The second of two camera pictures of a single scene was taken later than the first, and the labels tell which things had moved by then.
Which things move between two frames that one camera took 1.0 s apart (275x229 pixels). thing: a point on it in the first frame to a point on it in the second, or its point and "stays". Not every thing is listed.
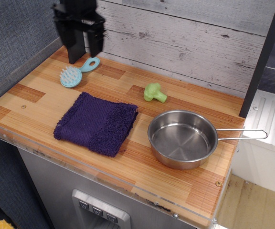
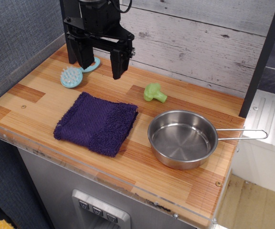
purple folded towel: x=99 y=124 stays
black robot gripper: x=69 y=13 to x=100 y=24
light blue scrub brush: x=71 y=77 stays
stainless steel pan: x=184 y=140 stays
